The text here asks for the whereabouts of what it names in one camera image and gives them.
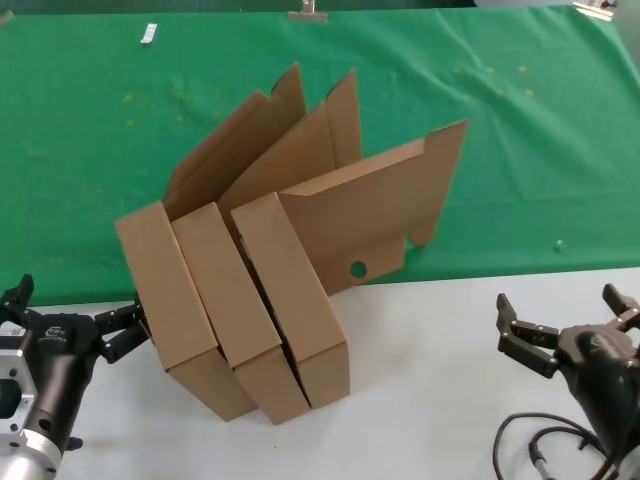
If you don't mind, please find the wooden sticks bundle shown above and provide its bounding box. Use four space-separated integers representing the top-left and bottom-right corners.
569 0 619 21

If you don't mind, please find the brown cardboard mailer box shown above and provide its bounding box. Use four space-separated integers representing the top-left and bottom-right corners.
172 68 362 426
230 118 471 410
114 62 307 424

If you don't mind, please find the metal cloth clip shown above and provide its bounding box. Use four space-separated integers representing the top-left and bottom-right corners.
287 0 329 24

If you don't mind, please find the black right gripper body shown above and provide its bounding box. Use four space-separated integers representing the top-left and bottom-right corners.
554 324 640 456

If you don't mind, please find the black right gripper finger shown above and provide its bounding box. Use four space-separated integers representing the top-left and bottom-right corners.
602 283 640 331
496 293 559 379

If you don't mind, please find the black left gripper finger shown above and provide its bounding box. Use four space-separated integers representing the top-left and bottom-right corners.
94 289 154 365
0 273 36 329

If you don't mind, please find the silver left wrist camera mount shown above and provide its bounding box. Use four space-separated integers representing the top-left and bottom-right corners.
0 319 39 437

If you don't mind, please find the black cable with connector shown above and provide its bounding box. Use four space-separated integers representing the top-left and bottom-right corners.
493 412 624 480

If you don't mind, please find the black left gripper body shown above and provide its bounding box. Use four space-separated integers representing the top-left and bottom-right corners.
22 310 105 447

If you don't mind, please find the green table cloth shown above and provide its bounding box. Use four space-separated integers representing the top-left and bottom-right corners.
0 5 640 307

